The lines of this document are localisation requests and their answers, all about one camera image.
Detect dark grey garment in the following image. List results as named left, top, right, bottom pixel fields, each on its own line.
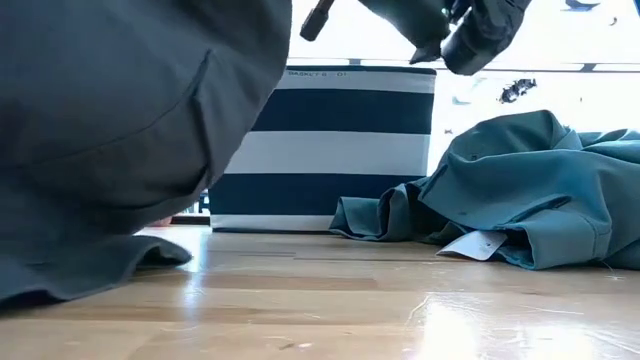
left=0, top=0, right=294, bottom=310

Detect cream paper tag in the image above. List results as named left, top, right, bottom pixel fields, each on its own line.
left=435, top=229, right=509, bottom=263

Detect navy white striped fabric basket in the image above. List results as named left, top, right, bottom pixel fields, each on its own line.
left=207, top=64, right=438, bottom=235

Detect dark distant object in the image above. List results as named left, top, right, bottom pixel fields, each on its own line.
left=498, top=77, right=539, bottom=105

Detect grey-green trousers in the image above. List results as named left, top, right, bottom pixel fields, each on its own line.
left=328, top=109, right=640, bottom=272

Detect black aluminium table frame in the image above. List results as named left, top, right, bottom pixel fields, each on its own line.
left=171, top=213, right=212, bottom=227

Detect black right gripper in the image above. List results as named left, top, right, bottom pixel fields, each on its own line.
left=356, top=0, right=534, bottom=77

